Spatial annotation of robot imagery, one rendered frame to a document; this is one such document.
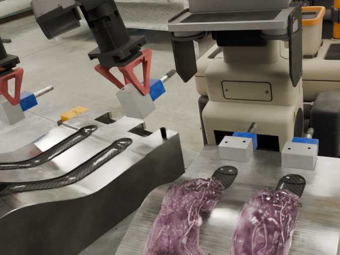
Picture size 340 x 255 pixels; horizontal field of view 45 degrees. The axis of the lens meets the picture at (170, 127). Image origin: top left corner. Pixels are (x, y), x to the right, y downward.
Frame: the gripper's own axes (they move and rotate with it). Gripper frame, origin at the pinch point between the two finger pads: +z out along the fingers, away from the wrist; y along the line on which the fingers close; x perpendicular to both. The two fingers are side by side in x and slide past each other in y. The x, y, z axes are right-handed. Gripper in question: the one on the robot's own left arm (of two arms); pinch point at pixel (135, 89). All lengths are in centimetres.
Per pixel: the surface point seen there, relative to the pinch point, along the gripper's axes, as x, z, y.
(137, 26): 215, 65, -278
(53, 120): -0.5, 11.2, -42.8
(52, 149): -15.1, 5.0, -12.4
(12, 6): 211, 15, -521
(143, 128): -0.1, 9.0, -3.2
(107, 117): -0.6, 7.1, -14.0
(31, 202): -27.9, 1.4, 6.6
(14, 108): -13.0, -2.1, -26.0
